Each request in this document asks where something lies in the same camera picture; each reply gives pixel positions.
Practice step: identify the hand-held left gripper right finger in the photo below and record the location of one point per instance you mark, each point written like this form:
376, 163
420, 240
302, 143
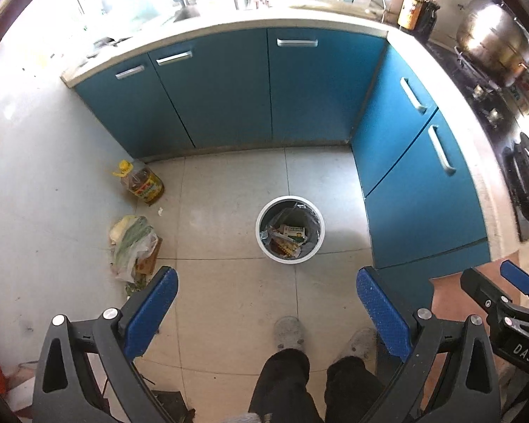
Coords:
381, 313

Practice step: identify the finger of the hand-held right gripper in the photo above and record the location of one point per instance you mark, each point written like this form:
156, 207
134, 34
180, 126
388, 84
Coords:
518, 275
480, 288

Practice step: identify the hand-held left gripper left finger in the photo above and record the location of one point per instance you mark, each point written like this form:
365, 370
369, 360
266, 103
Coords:
152, 313

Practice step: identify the white black trash bin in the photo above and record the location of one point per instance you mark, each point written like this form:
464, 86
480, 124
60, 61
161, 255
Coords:
286, 259

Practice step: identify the cat print counter mat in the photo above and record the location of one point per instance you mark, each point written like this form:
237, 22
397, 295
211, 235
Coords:
449, 295

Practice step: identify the grey fluffy slipper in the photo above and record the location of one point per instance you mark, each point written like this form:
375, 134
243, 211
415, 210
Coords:
288, 332
361, 343

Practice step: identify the plastic bag of vegetables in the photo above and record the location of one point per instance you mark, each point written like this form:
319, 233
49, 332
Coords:
130, 242

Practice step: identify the black burner pan support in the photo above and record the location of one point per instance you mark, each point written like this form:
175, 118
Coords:
527, 176

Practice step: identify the person's black trousers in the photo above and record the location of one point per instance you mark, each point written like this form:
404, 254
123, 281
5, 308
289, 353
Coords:
286, 383

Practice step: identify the yellow cooking oil bottle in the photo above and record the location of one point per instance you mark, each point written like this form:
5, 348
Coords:
145, 185

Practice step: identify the black glass gas stove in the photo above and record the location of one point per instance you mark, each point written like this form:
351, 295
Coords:
498, 141

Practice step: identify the blue kitchen cabinet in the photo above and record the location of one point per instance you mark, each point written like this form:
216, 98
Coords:
229, 88

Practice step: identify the stainless steel steamer pot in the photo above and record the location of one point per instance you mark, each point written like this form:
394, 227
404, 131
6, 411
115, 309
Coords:
489, 35

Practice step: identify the dark red cap sauce bottle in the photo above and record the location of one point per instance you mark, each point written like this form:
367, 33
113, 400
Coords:
428, 17

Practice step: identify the yellow label sauce bottle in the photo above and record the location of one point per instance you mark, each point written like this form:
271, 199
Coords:
409, 11

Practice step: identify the metal cup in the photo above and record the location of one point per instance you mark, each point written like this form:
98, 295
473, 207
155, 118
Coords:
242, 1

